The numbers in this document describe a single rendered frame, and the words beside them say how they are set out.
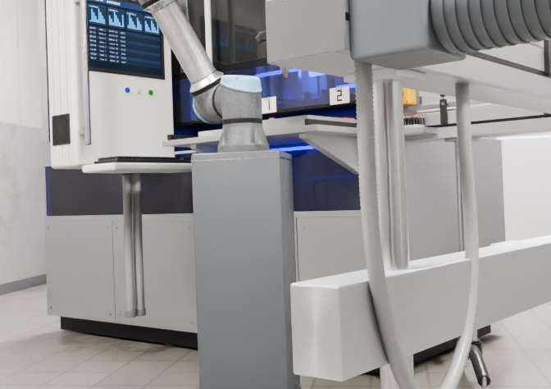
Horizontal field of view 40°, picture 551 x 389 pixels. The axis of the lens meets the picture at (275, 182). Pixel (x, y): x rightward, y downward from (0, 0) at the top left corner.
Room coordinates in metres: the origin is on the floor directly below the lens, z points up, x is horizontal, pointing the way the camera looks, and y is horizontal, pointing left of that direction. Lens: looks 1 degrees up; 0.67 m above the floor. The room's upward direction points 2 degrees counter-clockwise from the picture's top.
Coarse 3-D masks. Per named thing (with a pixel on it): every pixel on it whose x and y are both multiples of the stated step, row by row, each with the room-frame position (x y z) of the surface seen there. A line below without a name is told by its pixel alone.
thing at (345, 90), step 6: (330, 90) 2.75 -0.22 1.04; (336, 90) 2.74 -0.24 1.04; (342, 90) 2.72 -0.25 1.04; (348, 90) 2.71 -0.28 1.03; (330, 96) 2.75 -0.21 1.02; (336, 96) 2.74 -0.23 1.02; (342, 96) 2.72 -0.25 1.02; (348, 96) 2.71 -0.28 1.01; (330, 102) 2.76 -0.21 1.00; (336, 102) 2.74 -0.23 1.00; (342, 102) 2.72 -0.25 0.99; (348, 102) 2.71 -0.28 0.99
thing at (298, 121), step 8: (264, 120) 2.47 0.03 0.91; (272, 120) 2.45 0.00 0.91; (280, 120) 2.43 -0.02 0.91; (288, 120) 2.41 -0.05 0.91; (296, 120) 2.39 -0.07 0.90; (328, 120) 2.44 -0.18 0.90; (336, 120) 2.48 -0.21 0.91; (344, 120) 2.52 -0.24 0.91; (352, 120) 2.55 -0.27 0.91; (264, 128) 2.47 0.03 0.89; (272, 128) 2.45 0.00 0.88
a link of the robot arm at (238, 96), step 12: (228, 84) 2.14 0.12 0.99; (240, 84) 2.13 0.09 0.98; (252, 84) 2.14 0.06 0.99; (216, 96) 2.19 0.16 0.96; (228, 96) 2.14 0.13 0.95; (240, 96) 2.13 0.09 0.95; (252, 96) 2.14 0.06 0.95; (216, 108) 2.20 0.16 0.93; (228, 108) 2.14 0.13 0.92; (240, 108) 2.13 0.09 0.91; (252, 108) 2.14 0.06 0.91
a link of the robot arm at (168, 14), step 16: (144, 0) 2.15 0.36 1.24; (160, 0) 2.14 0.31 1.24; (176, 0) 2.20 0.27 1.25; (160, 16) 2.18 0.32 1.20; (176, 16) 2.18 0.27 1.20; (176, 32) 2.19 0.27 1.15; (192, 32) 2.21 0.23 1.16; (176, 48) 2.21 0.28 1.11; (192, 48) 2.21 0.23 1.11; (192, 64) 2.22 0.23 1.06; (208, 64) 2.24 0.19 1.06; (192, 80) 2.25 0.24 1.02; (208, 80) 2.23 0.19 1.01; (208, 96) 2.23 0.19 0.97; (208, 112) 2.25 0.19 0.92
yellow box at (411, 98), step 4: (404, 88) 2.56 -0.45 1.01; (404, 92) 2.56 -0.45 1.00; (408, 92) 2.55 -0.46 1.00; (412, 92) 2.57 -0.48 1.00; (416, 92) 2.59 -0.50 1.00; (404, 96) 2.56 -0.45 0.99; (408, 96) 2.55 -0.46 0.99; (412, 96) 2.57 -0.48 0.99; (416, 96) 2.59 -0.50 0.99; (404, 100) 2.56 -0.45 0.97; (408, 100) 2.55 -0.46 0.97; (412, 100) 2.57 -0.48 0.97; (416, 100) 2.59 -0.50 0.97; (404, 104) 2.56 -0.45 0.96; (408, 104) 2.57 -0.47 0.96; (412, 104) 2.57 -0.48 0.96; (416, 104) 2.59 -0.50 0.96
